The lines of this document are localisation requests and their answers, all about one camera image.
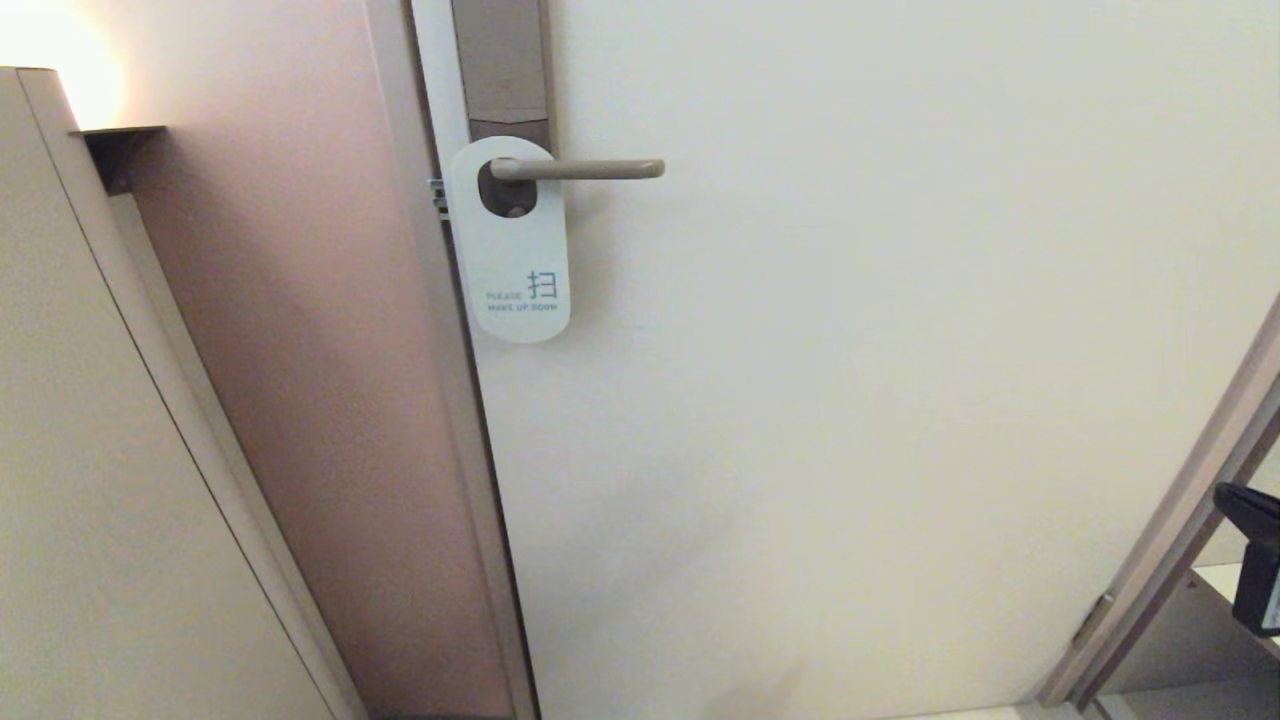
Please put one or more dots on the dark wall lamp bracket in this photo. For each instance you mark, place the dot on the dark wall lamp bracket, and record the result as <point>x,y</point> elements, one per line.
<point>120,150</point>

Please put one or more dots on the white shelf board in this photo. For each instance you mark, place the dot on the white shelf board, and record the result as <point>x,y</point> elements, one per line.
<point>1215,580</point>

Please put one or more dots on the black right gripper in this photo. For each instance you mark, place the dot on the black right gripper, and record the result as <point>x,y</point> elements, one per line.
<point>1260,580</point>

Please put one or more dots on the beige cabinet panel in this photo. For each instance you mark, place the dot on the beige cabinet panel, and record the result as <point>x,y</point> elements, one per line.
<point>90,450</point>

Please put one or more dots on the brown metal lock plate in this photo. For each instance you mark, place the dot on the brown metal lock plate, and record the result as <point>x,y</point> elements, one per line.
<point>500,60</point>

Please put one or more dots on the white door hanger sign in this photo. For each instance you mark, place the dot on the white door hanger sign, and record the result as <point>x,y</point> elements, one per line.
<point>515,260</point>

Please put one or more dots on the beige door frame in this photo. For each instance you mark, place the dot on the beige door frame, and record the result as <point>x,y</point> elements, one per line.
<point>440,330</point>

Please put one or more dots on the small metal frame hinge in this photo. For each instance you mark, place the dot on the small metal frame hinge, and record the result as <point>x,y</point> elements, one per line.
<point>1092,620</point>

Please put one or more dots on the white room door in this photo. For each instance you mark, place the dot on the white room door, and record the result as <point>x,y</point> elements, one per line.
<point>850,420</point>

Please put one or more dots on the metal door latch plate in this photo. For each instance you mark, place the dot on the metal door latch plate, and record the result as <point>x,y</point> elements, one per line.
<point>439,198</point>

